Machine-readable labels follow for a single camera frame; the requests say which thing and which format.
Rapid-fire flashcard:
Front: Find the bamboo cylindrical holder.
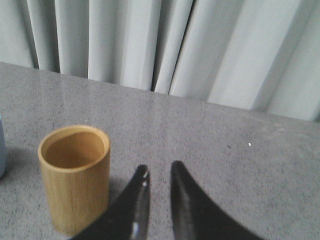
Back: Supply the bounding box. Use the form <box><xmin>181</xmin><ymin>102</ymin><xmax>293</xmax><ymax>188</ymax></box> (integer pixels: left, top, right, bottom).
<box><xmin>37</xmin><ymin>125</ymin><xmax>111</xmax><ymax>236</ymax></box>

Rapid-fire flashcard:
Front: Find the white pleated curtain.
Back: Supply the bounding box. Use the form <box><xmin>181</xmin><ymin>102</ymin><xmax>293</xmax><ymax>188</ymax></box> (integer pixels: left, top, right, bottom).
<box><xmin>0</xmin><ymin>0</ymin><xmax>320</xmax><ymax>121</ymax></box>

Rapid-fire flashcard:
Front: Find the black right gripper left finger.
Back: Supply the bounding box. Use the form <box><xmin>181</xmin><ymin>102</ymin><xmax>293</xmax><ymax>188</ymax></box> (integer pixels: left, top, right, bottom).
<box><xmin>72</xmin><ymin>164</ymin><xmax>150</xmax><ymax>240</ymax></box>

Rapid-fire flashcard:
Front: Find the blue plastic cup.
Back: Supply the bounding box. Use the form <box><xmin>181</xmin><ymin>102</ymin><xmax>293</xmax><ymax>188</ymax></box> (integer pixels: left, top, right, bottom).
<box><xmin>0</xmin><ymin>118</ymin><xmax>7</xmax><ymax>177</ymax></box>

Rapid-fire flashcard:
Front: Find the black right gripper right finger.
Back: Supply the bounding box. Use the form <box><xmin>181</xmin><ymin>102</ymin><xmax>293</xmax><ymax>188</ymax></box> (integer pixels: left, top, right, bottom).
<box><xmin>170</xmin><ymin>161</ymin><xmax>261</xmax><ymax>240</ymax></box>

